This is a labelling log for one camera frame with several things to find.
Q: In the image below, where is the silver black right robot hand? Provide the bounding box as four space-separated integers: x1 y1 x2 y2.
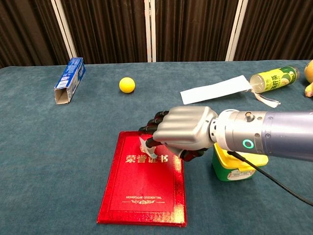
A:
138 106 219 163

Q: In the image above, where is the small pale paper strip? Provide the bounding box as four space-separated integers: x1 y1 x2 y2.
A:
139 136 157 159

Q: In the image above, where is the red honorary certificate book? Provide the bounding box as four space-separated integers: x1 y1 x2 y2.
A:
97 131 187 228

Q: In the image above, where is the white paper bookmark with tassel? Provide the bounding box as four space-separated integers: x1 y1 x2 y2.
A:
180 75 281 109

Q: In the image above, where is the green tub with yellow lid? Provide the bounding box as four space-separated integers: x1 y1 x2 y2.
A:
211 142 269 182

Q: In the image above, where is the yellow ball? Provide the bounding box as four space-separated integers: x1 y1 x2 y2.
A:
119 77 136 94

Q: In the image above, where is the dark brown pleated screen panel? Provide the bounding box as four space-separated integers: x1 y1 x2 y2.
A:
155 0 240 63
234 0 313 61
60 0 149 65
0 0 71 69

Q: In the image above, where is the yellow green drink bottle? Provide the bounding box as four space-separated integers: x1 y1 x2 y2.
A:
248 66 300 93

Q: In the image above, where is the blue open toothpaste carton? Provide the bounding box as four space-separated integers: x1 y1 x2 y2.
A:
54 57 87 105

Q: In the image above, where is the orange yellow round fruit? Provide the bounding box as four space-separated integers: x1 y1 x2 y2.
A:
304 59 313 84

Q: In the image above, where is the teal table cloth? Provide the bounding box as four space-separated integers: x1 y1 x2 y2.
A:
0 59 313 235

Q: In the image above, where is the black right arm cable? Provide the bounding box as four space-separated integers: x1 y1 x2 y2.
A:
227 151 313 207

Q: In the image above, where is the white screen frame post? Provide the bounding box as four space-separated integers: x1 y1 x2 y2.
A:
50 0 78 62
144 0 157 63
224 0 246 62

